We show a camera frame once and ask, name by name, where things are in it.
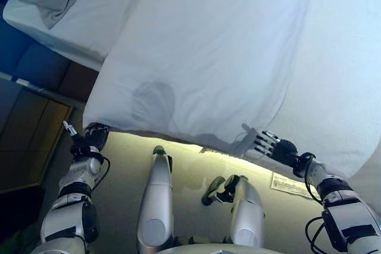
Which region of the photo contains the left green robot foot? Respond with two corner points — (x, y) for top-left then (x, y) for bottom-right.
(152, 145), (172, 156)

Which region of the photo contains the green robot foot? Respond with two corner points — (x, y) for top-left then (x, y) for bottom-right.
(201, 176), (227, 206)
(152, 145), (172, 156)

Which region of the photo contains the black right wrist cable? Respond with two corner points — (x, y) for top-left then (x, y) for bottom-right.
(304, 152), (328, 254)

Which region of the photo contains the white duvet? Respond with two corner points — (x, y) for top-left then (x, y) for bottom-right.
(82, 0), (317, 157)

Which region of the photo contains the wooden nightstand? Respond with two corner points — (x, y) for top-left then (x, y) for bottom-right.
(0, 71), (74, 193)

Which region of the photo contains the white mattress with sheet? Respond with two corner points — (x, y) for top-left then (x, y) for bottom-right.
(199, 0), (381, 179)

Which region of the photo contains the right robot hand black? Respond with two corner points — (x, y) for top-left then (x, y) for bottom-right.
(252, 130), (299, 165)

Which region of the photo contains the right green robot foot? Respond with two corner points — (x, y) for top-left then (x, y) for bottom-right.
(201, 176), (227, 206)

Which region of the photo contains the robot torso shell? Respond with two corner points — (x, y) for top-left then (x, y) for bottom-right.
(157, 243), (299, 254)

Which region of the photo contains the brown upholstered bed frame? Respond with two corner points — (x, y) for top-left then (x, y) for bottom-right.
(0, 0), (99, 104)

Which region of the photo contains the white bed sheet mattress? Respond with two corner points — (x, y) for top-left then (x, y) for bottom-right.
(2, 0), (113, 71)

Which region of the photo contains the left robot hand black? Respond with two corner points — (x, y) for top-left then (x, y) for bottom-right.
(63, 120), (110, 155)

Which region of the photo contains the left silver robot leg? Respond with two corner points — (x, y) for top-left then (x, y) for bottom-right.
(136, 149), (174, 254)

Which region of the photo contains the white label sticker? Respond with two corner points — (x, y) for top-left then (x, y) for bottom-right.
(270, 171), (323, 200)

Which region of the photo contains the white robot body shell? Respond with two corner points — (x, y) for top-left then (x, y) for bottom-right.
(224, 174), (266, 249)

